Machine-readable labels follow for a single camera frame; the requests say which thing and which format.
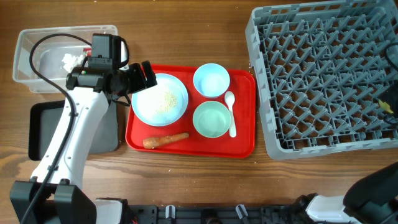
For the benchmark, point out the red snack wrapper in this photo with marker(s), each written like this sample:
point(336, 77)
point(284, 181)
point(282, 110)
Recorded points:
point(87, 52)

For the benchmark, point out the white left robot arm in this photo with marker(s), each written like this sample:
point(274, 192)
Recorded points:
point(54, 194)

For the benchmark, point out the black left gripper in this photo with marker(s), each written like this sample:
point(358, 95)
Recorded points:
point(139, 83)

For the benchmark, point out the green bowl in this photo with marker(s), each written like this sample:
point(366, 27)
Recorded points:
point(211, 119)

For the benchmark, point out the pile of rice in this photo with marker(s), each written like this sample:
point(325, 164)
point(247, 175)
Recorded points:
point(165, 102)

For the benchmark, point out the light blue plate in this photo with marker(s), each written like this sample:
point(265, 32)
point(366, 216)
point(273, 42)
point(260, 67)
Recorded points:
point(143, 102)

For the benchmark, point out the red serving tray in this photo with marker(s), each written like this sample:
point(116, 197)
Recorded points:
point(243, 86)

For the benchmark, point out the orange carrot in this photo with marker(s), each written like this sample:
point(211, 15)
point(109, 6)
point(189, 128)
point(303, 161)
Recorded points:
point(154, 142)

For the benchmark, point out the crumpled white tissue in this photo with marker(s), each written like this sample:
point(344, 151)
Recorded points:
point(70, 61)

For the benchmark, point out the grey dishwasher rack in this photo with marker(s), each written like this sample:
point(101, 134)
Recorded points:
point(321, 69)

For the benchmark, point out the black waste tray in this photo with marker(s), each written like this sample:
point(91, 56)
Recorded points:
point(44, 118)

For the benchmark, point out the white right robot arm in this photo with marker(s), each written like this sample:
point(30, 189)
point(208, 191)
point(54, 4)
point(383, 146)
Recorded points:
point(372, 199)

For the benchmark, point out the yellow cup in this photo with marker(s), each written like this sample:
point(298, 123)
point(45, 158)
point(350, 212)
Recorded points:
point(385, 106)

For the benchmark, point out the light blue bowl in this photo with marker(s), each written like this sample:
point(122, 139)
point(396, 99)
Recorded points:
point(211, 80)

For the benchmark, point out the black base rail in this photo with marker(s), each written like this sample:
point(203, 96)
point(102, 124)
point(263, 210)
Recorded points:
point(278, 214)

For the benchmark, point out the white plastic spoon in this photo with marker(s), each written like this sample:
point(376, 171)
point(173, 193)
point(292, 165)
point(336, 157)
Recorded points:
point(229, 99)

